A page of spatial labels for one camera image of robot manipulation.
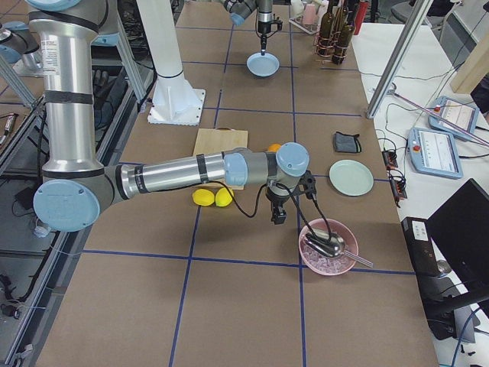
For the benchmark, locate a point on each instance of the olive wine bottle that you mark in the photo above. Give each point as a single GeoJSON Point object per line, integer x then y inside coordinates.
{"type": "Point", "coordinates": [340, 20]}

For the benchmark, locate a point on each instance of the bamboo cutting board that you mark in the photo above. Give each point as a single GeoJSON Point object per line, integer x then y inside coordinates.
{"type": "Point", "coordinates": [210, 140]}

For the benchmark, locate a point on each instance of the copper wire bottle rack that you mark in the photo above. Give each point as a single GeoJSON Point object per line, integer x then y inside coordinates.
{"type": "Point", "coordinates": [327, 56]}

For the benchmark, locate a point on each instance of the light blue plate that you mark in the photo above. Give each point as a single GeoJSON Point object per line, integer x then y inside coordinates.
{"type": "Point", "coordinates": [263, 65]}

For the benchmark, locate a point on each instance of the reacher grabber stick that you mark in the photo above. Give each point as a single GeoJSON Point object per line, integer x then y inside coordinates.
{"type": "Point", "coordinates": [470, 136]}

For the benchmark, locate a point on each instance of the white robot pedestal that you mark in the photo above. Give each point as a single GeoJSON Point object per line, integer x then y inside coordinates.
{"type": "Point", "coordinates": [174, 101]}

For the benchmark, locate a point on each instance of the aluminium frame post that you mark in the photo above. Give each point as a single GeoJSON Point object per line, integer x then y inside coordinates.
{"type": "Point", "coordinates": [405, 39]}

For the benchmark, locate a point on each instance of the white cup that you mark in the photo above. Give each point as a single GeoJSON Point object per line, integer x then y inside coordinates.
{"type": "Point", "coordinates": [297, 7]}

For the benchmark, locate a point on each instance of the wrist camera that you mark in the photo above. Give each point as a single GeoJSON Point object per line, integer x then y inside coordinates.
{"type": "Point", "coordinates": [307, 186]}

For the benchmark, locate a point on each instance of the orange fruit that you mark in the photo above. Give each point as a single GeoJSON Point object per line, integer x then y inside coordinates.
{"type": "Point", "coordinates": [274, 147]}

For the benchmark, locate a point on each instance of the dark brown wine bottle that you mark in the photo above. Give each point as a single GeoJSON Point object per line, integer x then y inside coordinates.
{"type": "Point", "coordinates": [326, 28]}

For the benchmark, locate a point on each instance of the teach pendant tablet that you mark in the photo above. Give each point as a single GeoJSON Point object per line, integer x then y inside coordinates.
{"type": "Point", "coordinates": [464, 115]}
{"type": "Point", "coordinates": [434, 153]}

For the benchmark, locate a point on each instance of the black desktop box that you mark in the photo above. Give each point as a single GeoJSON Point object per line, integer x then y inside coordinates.
{"type": "Point", "coordinates": [421, 251]}

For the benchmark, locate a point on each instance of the grey folded cloth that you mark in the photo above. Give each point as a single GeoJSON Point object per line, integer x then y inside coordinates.
{"type": "Point", "coordinates": [345, 143]}

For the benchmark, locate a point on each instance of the pink bowl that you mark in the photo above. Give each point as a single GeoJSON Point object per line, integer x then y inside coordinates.
{"type": "Point", "coordinates": [320, 260]}

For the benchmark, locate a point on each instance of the light green plate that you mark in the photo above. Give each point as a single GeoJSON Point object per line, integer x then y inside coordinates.
{"type": "Point", "coordinates": [351, 178]}

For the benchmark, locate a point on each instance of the yellow lemon outer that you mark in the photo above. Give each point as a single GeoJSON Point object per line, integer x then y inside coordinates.
{"type": "Point", "coordinates": [203, 197]}

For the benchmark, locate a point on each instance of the red thermos bottle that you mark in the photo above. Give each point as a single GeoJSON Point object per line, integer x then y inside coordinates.
{"type": "Point", "coordinates": [359, 15]}

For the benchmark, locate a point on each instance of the teach pendant tablet near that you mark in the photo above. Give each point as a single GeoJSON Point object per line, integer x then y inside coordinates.
{"type": "Point", "coordinates": [434, 153]}

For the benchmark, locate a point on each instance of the black computer monitor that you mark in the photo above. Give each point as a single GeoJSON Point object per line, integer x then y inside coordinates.
{"type": "Point", "coordinates": [459, 228]}

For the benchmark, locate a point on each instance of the dark green wine bottle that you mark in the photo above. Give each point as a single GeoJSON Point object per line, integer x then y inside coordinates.
{"type": "Point", "coordinates": [341, 46]}

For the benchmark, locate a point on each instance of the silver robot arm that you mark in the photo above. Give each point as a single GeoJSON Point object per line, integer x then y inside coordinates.
{"type": "Point", "coordinates": [240, 10]}
{"type": "Point", "coordinates": [77, 188]}

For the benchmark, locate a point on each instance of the metal scoop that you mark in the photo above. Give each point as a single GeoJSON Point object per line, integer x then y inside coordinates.
{"type": "Point", "coordinates": [332, 246]}

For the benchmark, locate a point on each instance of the white wire cup rack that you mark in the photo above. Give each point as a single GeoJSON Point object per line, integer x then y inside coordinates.
{"type": "Point", "coordinates": [298, 21]}

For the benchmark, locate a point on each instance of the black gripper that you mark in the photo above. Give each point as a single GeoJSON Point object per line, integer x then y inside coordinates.
{"type": "Point", "coordinates": [276, 197]}
{"type": "Point", "coordinates": [263, 27]}

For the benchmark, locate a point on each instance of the pink cup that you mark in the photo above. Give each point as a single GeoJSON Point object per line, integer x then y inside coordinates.
{"type": "Point", "coordinates": [309, 14]}

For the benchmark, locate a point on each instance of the teach pendant tablet far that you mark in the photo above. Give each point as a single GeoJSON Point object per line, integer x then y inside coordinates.
{"type": "Point", "coordinates": [464, 115]}

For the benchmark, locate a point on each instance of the yellow lemon near board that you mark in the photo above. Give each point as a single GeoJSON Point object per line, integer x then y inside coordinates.
{"type": "Point", "coordinates": [224, 197]}

